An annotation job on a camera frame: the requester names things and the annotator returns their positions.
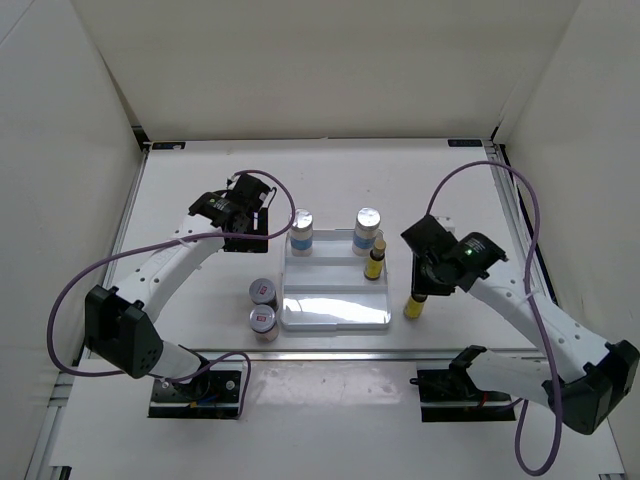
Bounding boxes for yellow label bottle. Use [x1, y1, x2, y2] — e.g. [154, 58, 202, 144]
[403, 295, 427, 320]
[364, 238, 386, 281]

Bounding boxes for blue label bead jar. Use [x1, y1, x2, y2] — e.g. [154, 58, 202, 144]
[289, 208, 314, 256]
[352, 207, 381, 256]

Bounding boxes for dark spice jar red label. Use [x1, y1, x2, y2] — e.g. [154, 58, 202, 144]
[249, 278, 278, 310]

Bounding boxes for tan spice jar red label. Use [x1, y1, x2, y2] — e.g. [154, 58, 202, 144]
[249, 305, 279, 342]

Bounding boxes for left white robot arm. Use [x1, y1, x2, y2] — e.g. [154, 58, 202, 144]
[85, 173, 270, 400]

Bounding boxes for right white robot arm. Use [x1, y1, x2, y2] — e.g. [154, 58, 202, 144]
[401, 215, 639, 435]

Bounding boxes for white tiered organizer tray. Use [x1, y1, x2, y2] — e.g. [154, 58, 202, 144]
[280, 229, 392, 332]

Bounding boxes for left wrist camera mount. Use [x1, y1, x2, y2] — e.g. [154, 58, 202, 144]
[257, 186, 278, 211]

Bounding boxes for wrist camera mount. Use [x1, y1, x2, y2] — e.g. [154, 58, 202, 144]
[435, 216, 455, 234]
[257, 186, 278, 211]

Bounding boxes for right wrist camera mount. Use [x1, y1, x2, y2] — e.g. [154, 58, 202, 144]
[435, 216, 455, 234]

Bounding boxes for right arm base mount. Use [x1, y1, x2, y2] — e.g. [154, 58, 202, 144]
[409, 345, 518, 423]

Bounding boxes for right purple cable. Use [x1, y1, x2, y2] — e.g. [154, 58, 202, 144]
[427, 160, 564, 475]

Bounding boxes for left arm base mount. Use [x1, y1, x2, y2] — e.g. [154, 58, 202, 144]
[147, 352, 252, 420]

